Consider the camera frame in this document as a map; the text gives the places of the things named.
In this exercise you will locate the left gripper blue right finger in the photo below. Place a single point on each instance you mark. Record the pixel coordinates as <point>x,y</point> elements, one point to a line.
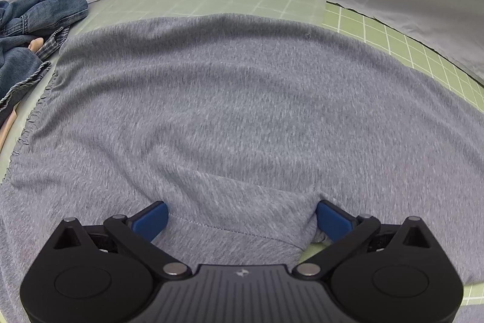
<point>347,233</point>

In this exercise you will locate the grey sweatpants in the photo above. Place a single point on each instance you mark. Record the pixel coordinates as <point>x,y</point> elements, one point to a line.
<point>241,125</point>

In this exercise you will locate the blue denim jeans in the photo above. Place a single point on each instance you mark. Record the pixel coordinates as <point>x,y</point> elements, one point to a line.
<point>31,31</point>

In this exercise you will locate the beige garment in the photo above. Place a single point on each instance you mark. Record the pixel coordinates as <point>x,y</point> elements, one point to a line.
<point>15,111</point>

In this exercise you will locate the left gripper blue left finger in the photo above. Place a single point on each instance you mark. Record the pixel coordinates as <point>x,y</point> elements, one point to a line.
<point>133,237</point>

